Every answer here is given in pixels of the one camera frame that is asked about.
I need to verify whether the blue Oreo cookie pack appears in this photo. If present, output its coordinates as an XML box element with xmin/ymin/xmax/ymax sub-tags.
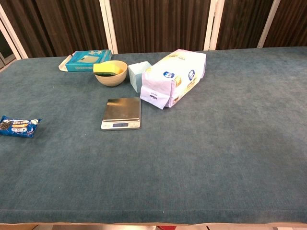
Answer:
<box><xmin>0</xmin><ymin>115</ymin><xmax>42</xmax><ymax>139</ymax></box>

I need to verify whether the silver digital kitchen scale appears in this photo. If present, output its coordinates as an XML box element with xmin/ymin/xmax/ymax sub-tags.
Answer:
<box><xmin>100</xmin><ymin>97</ymin><xmax>142</xmax><ymax>131</ymax></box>

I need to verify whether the teal cardboard box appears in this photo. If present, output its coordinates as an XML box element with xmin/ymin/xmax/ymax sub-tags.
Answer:
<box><xmin>58</xmin><ymin>49</ymin><xmax>113</xmax><ymax>72</ymax></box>

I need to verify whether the large white flour bag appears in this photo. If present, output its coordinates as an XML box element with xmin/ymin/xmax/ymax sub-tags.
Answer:
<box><xmin>140</xmin><ymin>49</ymin><xmax>207</xmax><ymax>110</ymax></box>

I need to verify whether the teal table cloth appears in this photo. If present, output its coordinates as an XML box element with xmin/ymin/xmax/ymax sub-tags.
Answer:
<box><xmin>0</xmin><ymin>46</ymin><xmax>307</xmax><ymax>225</ymax></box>

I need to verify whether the light blue paper cube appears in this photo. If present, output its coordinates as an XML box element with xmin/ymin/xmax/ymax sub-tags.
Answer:
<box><xmin>128</xmin><ymin>61</ymin><xmax>152</xmax><ymax>93</ymax></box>

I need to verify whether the beige ceramic bowl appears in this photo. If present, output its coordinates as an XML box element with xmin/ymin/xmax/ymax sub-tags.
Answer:
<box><xmin>94</xmin><ymin>60</ymin><xmax>128</xmax><ymax>87</ymax></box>

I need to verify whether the yellow green sponge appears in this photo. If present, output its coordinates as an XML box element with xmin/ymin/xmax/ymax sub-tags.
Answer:
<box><xmin>93</xmin><ymin>63</ymin><xmax>123</xmax><ymax>77</ymax></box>

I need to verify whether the white partition post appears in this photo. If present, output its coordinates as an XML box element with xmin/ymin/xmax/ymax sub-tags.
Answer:
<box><xmin>257</xmin><ymin>0</ymin><xmax>282</xmax><ymax>48</ymax></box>
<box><xmin>204</xmin><ymin>0</ymin><xmax>226</xmax><ymax>51</ymax></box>
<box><xmin>99</xmin><ymin>0</ymin><xmax>119</xmax><ymax>55</ymax></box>
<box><xmin>0</xmin><ymin>4</ymin><xmax>29</xmax><ymax>60</ymax></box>

